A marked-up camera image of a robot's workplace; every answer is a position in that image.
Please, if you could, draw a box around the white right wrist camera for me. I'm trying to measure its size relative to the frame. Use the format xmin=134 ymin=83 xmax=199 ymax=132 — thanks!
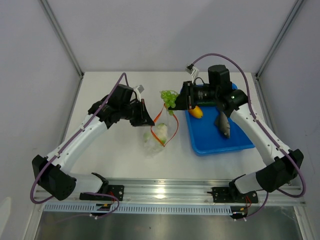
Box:
xmin=185 ymin=63 xmax=199 ymax=81

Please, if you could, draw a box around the grey fish toy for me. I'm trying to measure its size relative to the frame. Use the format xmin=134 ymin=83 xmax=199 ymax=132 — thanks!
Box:
xmin=214 ymin=111 xmax=231 ymax=139

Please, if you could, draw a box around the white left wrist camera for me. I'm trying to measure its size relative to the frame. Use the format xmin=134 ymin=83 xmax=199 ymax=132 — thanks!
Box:
xmin=133 ymin=84 xmax=144 ymax=98

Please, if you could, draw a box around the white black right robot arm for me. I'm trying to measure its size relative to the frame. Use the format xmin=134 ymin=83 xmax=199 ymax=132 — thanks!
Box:
xmin=172 ymin=65 xmax=304 ymax=202

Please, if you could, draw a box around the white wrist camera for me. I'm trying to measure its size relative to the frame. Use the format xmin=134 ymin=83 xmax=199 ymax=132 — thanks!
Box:
xmin=185 ymin=63 xmax=199 ymax=81
xmin=133 ymin=84 xmax=144 ymax=98

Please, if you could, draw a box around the blue plastic bin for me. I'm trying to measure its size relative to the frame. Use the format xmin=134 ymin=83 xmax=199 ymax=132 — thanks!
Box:
xmin=184 ymin=105 xmax=255 ymax=156

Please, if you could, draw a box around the clear zip bag orange zipper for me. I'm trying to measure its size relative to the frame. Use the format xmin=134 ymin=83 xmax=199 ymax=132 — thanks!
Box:
xmin=142 ymin=105 xmax=179 ymax=158

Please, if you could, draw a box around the green grapes toy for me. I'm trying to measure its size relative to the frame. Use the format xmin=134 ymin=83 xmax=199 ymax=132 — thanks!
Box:
xmin=160 ymin=90 xmax=179 ymax=116

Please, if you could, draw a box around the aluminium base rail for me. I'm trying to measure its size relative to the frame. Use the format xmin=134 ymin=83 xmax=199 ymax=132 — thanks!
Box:
xmin=34 ymin=178 xmax=307 ymax=207

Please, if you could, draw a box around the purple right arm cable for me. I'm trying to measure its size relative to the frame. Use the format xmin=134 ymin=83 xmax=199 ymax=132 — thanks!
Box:
xmin=191 ymin=53 xmax=307 ymax=222

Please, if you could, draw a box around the white slotted cable duct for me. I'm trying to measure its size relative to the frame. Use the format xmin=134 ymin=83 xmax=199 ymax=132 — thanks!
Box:
xmin=43 ymin=202 xmax=233 ymax=216

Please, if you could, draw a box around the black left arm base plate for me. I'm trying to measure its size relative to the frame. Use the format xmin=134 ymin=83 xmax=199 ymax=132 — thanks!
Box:
xmin=79 ymin=184 xmax=125 ymax=201

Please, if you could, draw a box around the yellow orange pepper toy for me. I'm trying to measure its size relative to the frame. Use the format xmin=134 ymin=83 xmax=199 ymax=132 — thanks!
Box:
xmin=188 ymin=105 xmax=204 ymax=119

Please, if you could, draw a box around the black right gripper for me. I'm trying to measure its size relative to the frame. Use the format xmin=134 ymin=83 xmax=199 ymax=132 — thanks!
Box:
xmin=168 ymin=81 xmax=218 ymax=111

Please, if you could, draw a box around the white green cabbage toy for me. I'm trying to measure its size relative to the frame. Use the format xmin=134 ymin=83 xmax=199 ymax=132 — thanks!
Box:
xmin=143 ymin=123 xmax=168 ymax=147

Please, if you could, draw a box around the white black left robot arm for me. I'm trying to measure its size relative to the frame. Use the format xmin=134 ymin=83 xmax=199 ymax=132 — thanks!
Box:
xmin=32 ymin=84 xmax=155 ymax=201

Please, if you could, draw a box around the green cucumber toy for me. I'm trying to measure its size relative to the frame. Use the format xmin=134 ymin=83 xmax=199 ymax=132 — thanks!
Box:
xmin=197 ymin=101 xmax=217 ymax=107

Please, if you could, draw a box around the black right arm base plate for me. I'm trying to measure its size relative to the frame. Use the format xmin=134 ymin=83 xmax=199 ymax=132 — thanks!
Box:
xmin=207 ymin=186 xmax=259 ymax=204

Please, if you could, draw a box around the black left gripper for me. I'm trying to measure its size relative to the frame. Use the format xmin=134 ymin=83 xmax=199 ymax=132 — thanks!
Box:
xmin=120 ymin=99 xmax=155 ymax=127

